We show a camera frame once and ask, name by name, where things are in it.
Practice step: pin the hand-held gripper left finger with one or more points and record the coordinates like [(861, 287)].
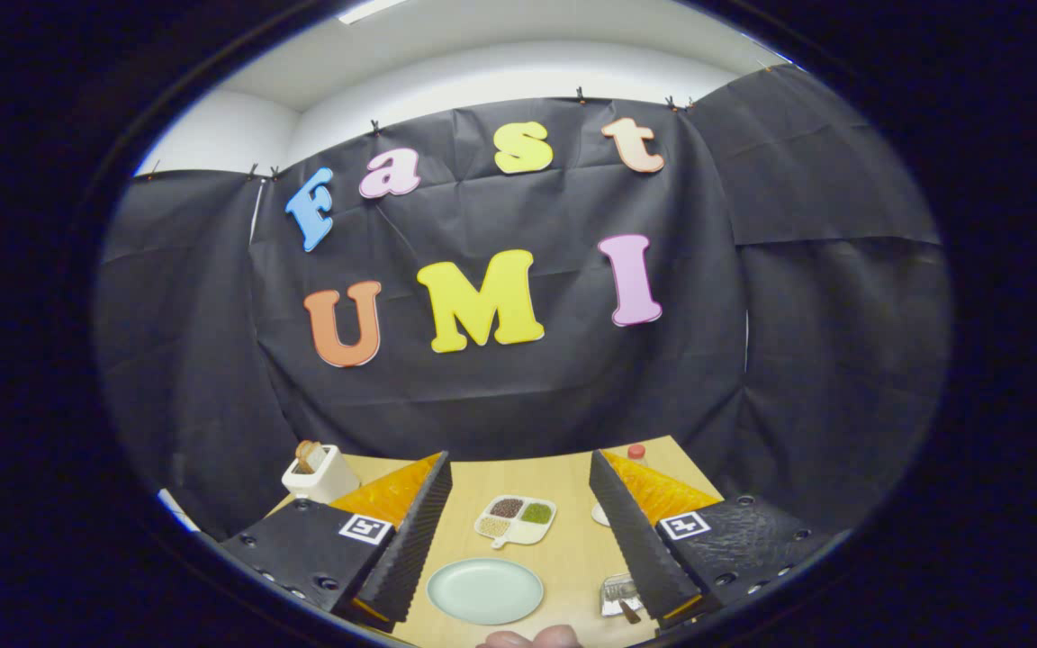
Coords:
[(410, 549)]

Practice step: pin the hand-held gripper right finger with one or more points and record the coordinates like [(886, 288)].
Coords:
[(631, 540)]

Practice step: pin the white square coaster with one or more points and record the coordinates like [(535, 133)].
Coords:
[(600, 515)]

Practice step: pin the light green round plate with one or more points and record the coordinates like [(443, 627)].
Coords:
[(485, 591)]

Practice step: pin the clear bottle with red cap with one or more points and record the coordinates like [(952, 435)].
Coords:
[(636, 452)]

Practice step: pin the white toaster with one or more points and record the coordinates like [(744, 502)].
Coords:
[(329, 484)]

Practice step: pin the white divided tray with beans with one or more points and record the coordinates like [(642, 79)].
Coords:
[(518, 533)]

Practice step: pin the toasted bread slice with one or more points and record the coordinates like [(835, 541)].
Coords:
[(307, 454)]

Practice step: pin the black backdrop cloth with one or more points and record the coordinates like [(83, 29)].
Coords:
[(527, 396)]

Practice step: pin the ceiling light panel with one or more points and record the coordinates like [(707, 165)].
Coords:
[(370, 9)]

